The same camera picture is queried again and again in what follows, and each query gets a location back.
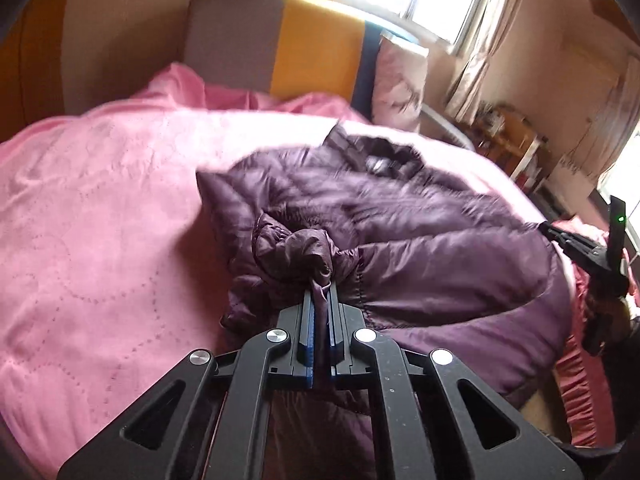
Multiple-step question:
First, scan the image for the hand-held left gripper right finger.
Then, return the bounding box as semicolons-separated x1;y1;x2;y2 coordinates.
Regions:
320;289;585;480

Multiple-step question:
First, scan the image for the pink starfish curtain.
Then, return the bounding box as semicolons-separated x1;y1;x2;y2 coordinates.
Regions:
445;0;531;123

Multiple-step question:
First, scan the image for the cluttered wooden desk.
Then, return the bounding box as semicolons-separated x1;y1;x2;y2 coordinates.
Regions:
470;105;551;186

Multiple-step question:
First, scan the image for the pale side curtain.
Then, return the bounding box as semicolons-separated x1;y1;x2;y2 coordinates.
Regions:
560;55;640;176

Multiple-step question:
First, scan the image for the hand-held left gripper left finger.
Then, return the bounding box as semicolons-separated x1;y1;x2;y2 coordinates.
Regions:
56;289;317;480

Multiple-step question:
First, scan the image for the purple quilted down jacket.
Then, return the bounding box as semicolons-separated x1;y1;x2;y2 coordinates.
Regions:
196;124;577;403

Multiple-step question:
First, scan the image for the grey yellow blue headboard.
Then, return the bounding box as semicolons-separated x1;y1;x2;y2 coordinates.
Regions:
185;0;421;116

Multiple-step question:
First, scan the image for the brown wooden wardrobe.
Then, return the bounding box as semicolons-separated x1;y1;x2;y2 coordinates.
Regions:
0;0;76;128

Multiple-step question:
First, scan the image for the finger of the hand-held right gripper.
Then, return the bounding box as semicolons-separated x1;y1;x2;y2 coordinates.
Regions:
540;221;608;267

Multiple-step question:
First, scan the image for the pink dotted blanket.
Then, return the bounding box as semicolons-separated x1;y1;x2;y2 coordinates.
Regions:
0;62;576;466

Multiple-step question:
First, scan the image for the pink printed pillow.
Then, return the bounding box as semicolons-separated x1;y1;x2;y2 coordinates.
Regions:
372;35;430;133

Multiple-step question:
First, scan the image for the grey bed rail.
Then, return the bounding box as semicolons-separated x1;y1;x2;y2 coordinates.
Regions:
420;107;476;151

